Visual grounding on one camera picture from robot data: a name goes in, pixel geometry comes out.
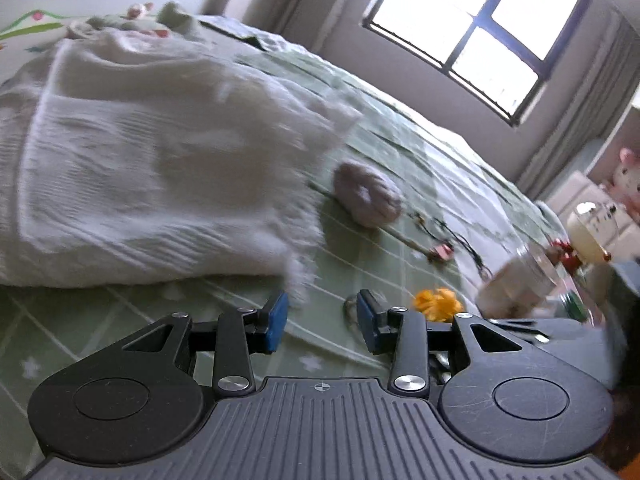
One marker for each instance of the white cabinet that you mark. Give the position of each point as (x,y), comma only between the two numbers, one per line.
(565,192)

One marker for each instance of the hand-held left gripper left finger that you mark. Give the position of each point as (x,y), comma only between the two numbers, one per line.
(276,322)

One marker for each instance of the dark framed window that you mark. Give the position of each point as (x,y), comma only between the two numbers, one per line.
(475,25)

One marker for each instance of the pink white plush toy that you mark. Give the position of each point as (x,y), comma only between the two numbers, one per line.
(629,175)

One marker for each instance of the white pillow green print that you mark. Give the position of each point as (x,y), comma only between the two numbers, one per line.
(30,30)

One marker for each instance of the floral label jar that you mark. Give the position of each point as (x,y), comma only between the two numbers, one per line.
(515,285)

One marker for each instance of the lavender towel scrunchie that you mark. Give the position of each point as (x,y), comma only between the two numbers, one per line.
(352,182)

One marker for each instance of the grey curtain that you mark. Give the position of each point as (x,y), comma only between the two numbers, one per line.
(575,110)

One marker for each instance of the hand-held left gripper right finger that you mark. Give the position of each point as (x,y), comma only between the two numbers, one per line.
(367,321)

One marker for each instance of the green checked bed sheet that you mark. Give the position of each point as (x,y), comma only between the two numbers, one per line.
(425,170)

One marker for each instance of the green lid jar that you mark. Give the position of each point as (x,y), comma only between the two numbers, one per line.
(575,306)

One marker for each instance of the cream round toy red base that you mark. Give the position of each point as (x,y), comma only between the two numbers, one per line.
(590,235)

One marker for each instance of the white knitted blanket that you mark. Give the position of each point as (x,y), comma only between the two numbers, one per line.
(150,160)

